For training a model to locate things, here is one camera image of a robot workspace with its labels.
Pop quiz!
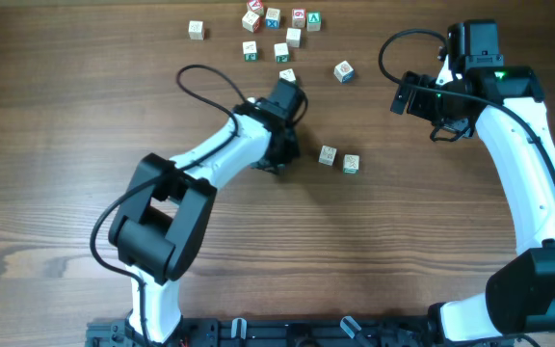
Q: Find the plain wooden block far left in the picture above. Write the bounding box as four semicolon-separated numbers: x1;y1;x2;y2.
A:
188;20;205;40

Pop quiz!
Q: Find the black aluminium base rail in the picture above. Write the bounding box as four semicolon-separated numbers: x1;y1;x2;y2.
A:
85;316;541;347

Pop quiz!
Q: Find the green Z letter block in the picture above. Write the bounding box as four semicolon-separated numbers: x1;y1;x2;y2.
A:
343;154;359;174

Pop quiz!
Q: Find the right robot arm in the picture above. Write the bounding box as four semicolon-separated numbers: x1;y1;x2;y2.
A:
391;19;555;346

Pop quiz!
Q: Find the red M letter block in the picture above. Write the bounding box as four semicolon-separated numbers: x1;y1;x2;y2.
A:
318;146;337;166

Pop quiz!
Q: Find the red edged wooden block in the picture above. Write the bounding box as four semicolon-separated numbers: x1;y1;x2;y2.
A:
242;11;260;33

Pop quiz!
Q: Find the green edged block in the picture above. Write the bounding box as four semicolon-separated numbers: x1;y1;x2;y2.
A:
242;40;258;62
278;68;297;84
274;42;290;64

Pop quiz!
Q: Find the green edged block middle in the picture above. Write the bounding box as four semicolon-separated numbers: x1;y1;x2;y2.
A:
274;42;290;64

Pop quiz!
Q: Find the plain wooden block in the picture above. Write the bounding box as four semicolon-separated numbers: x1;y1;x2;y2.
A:
188;20;205;40
286;28;302;48

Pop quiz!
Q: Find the plain wooden block centre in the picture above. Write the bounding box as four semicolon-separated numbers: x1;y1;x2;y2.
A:
286;28;302;48

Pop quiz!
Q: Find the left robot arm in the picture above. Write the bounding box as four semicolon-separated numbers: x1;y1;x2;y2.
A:
108;79;308;346

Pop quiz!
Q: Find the red letter block top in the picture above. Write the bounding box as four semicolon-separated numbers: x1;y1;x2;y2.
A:
246;0;264;16

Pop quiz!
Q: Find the blue X letter block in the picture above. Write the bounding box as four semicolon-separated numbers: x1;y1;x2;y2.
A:
265;8;281;29

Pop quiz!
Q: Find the red number 6 block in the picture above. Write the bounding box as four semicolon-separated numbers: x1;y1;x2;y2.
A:
291;8;306;28

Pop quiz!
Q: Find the green letter A block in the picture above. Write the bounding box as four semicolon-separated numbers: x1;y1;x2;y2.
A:
306;12;322;32

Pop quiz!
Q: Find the green edged block left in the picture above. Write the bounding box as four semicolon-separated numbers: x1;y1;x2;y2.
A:
242;40;258;62

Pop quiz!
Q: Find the blue D letter block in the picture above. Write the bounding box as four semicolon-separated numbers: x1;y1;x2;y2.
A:
333;61;355;84

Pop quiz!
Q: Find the green edged block lower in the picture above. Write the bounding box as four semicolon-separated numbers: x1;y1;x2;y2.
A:
278;68;297;84

